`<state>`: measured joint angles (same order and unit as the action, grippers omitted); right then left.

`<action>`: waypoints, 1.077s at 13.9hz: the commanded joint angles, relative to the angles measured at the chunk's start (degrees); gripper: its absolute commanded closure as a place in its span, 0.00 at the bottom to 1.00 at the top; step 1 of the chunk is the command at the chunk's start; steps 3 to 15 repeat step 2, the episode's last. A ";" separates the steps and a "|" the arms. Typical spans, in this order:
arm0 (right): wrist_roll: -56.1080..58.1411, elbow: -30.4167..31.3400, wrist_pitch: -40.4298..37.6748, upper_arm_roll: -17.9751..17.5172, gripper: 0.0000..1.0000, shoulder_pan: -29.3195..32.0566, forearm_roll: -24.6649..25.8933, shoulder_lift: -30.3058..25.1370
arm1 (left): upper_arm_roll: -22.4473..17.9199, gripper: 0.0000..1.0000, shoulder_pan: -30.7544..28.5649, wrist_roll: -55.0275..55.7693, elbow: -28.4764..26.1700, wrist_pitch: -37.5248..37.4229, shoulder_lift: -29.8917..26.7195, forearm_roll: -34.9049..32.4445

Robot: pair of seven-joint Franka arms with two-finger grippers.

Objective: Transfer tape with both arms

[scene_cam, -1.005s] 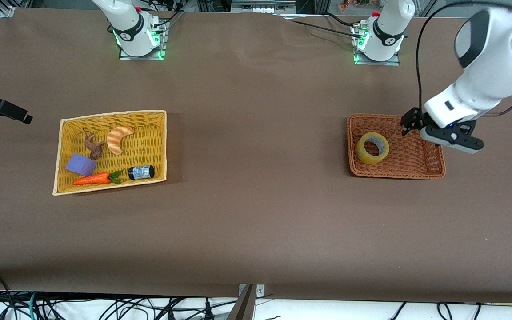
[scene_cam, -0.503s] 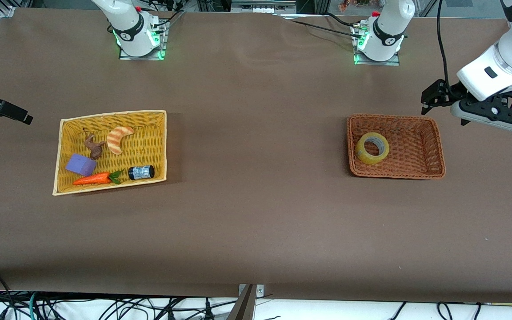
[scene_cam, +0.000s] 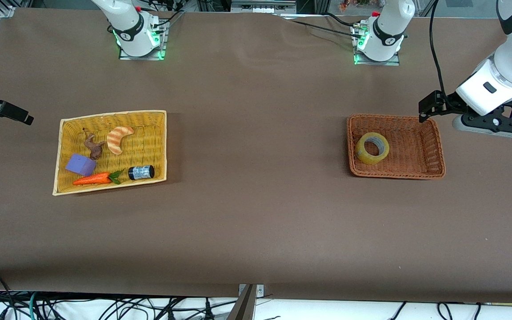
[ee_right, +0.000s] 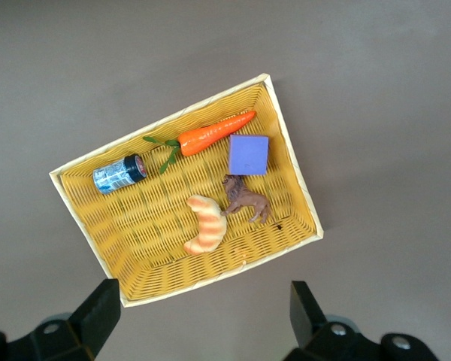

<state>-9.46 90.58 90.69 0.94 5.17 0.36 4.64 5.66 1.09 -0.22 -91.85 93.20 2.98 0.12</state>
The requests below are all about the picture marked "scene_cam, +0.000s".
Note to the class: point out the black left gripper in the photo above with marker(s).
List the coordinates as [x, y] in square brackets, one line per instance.
[448, 106]

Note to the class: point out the clear yellowish tape roll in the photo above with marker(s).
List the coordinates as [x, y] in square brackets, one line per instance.
[371, 159]

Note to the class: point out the brown wicker basket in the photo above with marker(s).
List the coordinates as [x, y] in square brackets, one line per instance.
[416, 151]

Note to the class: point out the yellow wicker basket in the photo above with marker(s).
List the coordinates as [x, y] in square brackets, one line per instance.
[71, 133]

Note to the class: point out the purple foam block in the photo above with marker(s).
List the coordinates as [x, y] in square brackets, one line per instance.
[80, 164]

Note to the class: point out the brown toy figure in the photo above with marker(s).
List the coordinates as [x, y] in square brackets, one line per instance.
[96, 151]

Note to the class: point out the orange toy carrot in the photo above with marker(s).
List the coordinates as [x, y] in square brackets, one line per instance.
[91, 179]

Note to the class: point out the toy croissant bread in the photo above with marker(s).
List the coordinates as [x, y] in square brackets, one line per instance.
[114, 142]

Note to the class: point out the small black bottle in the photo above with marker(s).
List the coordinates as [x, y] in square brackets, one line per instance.
[142, 172]

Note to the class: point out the grey background box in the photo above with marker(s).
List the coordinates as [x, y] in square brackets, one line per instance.
[260, 6]

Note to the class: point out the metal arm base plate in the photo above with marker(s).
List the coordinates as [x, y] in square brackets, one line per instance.
[149, 57]
[380, 63]

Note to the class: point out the aluminium corner bracket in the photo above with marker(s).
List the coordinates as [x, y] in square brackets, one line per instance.
[6, 12]

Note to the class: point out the metal table edge bracket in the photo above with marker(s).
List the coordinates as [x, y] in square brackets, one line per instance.
[247, 306]

